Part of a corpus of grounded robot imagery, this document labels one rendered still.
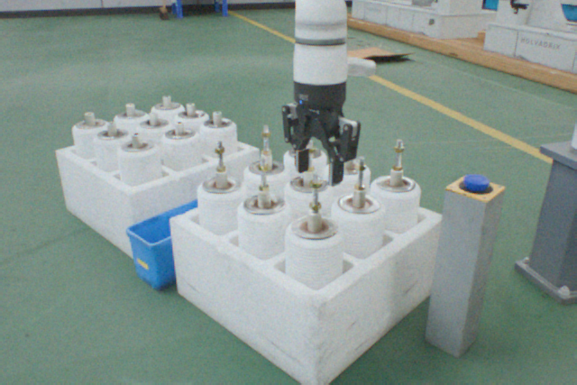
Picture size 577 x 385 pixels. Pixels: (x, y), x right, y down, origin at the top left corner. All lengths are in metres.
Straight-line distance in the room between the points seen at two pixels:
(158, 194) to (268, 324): 0.45
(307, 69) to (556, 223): 0.67
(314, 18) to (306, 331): 0.46
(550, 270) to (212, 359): 0.72
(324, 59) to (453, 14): 3.49
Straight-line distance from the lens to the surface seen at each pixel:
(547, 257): 1.19
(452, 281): 0.90
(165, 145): 1.24
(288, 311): 0.82
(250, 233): 0.86
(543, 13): 3.55
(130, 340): 1.02
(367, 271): 0.84
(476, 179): 0.84
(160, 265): 1.09
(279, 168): 1.02
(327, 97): 0.69
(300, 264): 0.80
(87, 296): 1.15
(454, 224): 0.85
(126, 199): 1.15
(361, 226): 0.86
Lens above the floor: 0.65
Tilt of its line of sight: 23 degrees down
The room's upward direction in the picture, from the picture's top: straight up
